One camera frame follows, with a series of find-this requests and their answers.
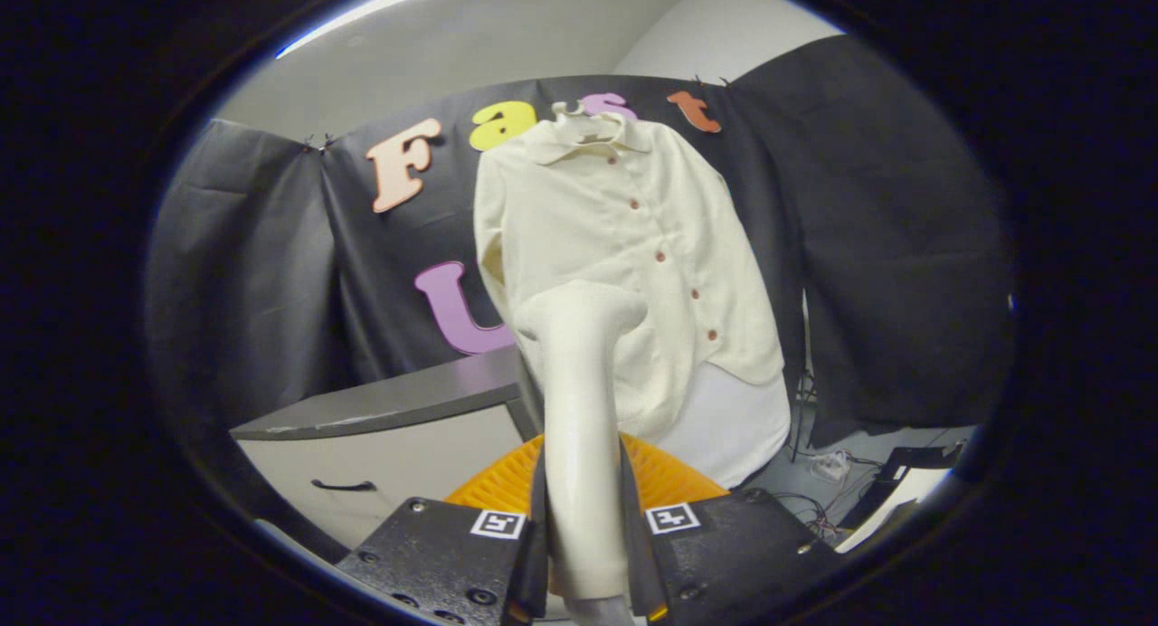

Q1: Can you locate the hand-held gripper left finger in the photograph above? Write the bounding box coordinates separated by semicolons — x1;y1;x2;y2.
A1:
335;432;549;626

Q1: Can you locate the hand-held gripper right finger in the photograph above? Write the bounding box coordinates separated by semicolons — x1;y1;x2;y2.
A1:
619;431;842;622

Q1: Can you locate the cream white garment steamer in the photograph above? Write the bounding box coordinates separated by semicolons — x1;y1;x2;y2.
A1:
513;280;649;602

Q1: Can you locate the cream button-up shirt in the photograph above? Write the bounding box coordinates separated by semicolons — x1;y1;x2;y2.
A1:
473;110;786;441

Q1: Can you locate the white clothes hanger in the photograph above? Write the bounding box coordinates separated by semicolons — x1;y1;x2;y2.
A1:
552;101;625;143

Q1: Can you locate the white padded ironing board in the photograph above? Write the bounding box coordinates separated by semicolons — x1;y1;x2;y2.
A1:
651;362;793;489

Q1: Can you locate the grey cabinet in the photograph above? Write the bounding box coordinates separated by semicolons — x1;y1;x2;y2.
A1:
229;346;544;564

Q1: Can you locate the white flat board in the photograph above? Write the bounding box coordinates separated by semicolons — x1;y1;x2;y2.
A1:
834;468;951;555

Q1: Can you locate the black box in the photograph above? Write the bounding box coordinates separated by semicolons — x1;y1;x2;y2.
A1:
841;443;967;529

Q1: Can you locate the black backdrop cloth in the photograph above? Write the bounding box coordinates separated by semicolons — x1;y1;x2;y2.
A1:
145;33;1019;451

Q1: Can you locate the tangle of floor cables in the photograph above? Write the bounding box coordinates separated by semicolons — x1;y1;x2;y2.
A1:
760;450;883;541

